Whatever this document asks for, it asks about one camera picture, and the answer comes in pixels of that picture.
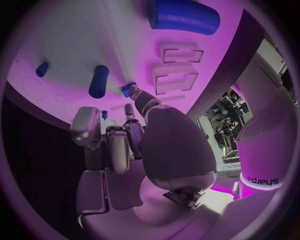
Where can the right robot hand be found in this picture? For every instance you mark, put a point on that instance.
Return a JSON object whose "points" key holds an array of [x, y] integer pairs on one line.
{"points": [[178, 146]]}

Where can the blue block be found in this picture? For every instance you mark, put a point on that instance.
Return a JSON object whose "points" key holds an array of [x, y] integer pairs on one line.
{"points": [[126, 89]]}

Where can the white task board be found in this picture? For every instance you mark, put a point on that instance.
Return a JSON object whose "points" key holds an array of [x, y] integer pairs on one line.
{"points": [[77, 37]]}

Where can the small blue plug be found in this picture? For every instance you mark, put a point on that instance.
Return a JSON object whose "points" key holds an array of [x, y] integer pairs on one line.
{"points": [[104, 114]]}

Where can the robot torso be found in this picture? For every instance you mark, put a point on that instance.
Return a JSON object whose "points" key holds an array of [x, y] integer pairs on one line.
{"points": [[264, 150]]}

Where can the long blue cylinder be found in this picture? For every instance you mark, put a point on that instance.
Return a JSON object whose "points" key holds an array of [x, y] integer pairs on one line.
{"points": [[98, 82]]}

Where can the large blue cylinder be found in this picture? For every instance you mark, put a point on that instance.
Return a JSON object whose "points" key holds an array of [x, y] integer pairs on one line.
{"points": [[185, 16]]}

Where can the short blue peg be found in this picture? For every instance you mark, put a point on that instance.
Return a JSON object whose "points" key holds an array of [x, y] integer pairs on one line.
{"points": [[41, 69]]}

